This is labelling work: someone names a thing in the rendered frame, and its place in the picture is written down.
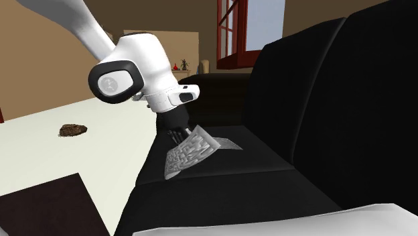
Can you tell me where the dark brown robot stand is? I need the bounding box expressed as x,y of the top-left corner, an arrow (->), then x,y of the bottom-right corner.
0,172 -> 111,236

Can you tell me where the white cushion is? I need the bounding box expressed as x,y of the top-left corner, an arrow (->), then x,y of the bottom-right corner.
131,202 -> 418,236

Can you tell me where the tan side table with ornaments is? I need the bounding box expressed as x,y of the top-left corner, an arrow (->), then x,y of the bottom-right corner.
171,58 -> 192,81

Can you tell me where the black sofa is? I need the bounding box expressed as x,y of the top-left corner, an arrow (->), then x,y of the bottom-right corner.
113,0 -> 418,236

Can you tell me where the brown lumpy thing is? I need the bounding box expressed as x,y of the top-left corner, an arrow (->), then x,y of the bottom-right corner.
58,123 -> 88,138

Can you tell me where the red-framed window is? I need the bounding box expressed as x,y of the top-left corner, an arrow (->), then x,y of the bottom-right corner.
216,0 -> 287,70

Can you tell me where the grey maze-patterned pillow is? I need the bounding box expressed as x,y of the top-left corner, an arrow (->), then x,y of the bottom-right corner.
163,125 -> 243,181

